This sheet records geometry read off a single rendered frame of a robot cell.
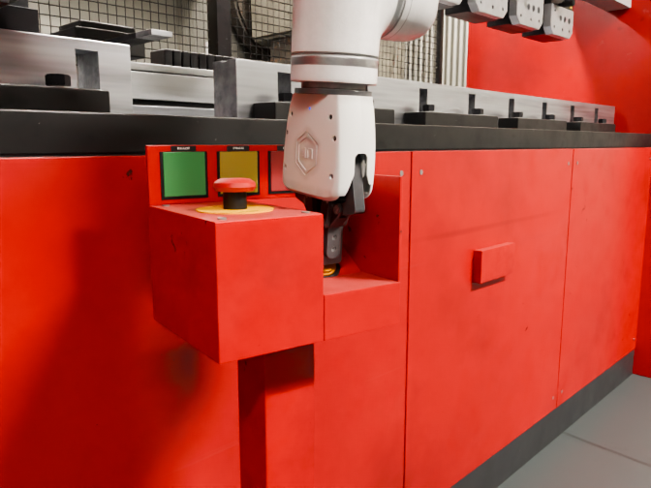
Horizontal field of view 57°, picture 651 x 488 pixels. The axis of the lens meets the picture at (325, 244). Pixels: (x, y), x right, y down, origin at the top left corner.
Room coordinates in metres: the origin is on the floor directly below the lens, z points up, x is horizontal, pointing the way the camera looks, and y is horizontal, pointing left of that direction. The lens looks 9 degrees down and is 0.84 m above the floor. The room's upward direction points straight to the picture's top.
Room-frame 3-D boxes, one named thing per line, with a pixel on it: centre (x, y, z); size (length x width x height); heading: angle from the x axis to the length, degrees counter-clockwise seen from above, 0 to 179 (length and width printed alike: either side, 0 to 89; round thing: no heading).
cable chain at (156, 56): (1.50, 0.21, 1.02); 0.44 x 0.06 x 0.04; 136
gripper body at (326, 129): (0.61, -0.01, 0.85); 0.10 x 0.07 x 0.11; 35
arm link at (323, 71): (0.60, -0.01, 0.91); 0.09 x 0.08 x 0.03; 35
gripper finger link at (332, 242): (0.60, -0.01, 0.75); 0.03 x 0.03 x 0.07; 35
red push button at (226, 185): (0.56, 0.08, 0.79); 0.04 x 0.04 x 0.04
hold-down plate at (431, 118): (1.35, -0.28, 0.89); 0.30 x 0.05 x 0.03; 136
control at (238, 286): (0.60, 0.05, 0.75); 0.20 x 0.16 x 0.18; 125
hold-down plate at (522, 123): (1.64, -0.56, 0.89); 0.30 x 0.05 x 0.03; 136
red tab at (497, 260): (1.30, -0.37, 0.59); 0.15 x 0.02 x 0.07; 136
